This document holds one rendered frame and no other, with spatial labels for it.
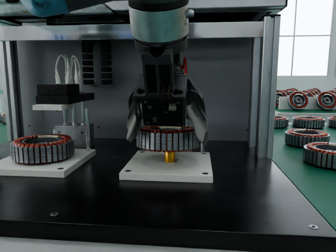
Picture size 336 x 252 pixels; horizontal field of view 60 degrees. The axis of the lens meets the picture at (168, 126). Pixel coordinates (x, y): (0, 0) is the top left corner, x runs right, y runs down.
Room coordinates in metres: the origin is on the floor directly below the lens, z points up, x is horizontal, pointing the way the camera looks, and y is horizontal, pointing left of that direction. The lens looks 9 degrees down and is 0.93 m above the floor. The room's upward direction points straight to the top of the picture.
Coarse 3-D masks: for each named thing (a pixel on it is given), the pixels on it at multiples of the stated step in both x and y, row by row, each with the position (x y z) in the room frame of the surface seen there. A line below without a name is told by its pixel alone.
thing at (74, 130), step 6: (60, 126) 0.66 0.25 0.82; (66, 126) 0.66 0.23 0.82; (72, 126) 0.66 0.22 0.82; (78, 126) 0.66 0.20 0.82; (84, 126) 0.66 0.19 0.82; (90, 126) 0.69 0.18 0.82; (60, 132) 0.66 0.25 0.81; (66, 132) 0.66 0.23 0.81; (72, 132) 0.66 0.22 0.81; (78, 132) 0.66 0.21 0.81; (84, 132) 0.66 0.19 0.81; (90, 132) 0.68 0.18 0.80; (78, 138) 0.66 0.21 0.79; (84, 138) 0.66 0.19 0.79; (90, 138) 0.68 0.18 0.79; (78, 144) 0.66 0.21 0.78; (84, 144) 0.66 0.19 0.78
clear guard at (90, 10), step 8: (0, 0) 0.41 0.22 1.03; (0, 8) 0.39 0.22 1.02; (8, 8) 0.39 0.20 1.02; (16, 8) 0.39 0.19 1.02; (24, 8) 0.39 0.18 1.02; (88, 8) 0.57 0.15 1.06; (96, 8) 0.57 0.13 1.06; (104, 8) 0.57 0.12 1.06; (0, 16) 0.38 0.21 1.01; (8, 16) 0.38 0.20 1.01; (16, 16) 0.38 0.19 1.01; (24, 16) 0.38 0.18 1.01; (32, 16) 0.38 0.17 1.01; (48, 16) 0.38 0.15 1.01; (56, 16) 0.38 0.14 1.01; (64, 16) 0.64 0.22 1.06; (72, 16) 0.64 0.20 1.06; (80, 16) 0.64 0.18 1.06; (88, 16) 0.64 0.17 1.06; (96, 16) 0.64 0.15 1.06; (104, 16) 0.64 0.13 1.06; (112, 16) 0.64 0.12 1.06; (120, 16) 0.66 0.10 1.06
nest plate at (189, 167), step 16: (144, 160) 0.52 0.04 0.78; (160, 160) 0.52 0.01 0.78; (176, 160) 0.52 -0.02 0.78; (192, 160) 0.52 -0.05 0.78; (208, 160) 0.52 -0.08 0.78; (128, 176) 0.45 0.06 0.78; (144, 176) 0.45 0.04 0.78; (160, 176) 0.44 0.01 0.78; (176, 176) 0.44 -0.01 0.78; (192, 176) 0.44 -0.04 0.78; (208, 176) 0.43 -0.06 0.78
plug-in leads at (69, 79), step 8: (64, 56) 0.70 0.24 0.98; (72, 56) 0.70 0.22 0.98; (56, 64) 0.67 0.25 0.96; (72, 64) 0.70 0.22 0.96; (56, 72) 0.67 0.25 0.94; (80, 72) 0.69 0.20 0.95; (56, 80) 0.67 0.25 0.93; (72, 80) 0.72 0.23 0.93; (80, 80) 0.69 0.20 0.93; (80, 88) 0.69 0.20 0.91
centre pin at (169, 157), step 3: (171, 150) 0.51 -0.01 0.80; (165, 153) 0.51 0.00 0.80; (168, 153) 0.51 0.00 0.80; (171, 153) 0.51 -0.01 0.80; (174, 153) 0.51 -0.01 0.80; (165, 156) 0.51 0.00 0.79; (168, 156) 0.51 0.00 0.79; (171, 156) 0.51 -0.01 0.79; (174, 156) 0.51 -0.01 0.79; (165, 159) 0.51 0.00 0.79; (168, 159) 0.51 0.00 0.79; (171, 159) 0.51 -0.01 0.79; (174, 159) 0.51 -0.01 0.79; (168, 162) 0.51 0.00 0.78
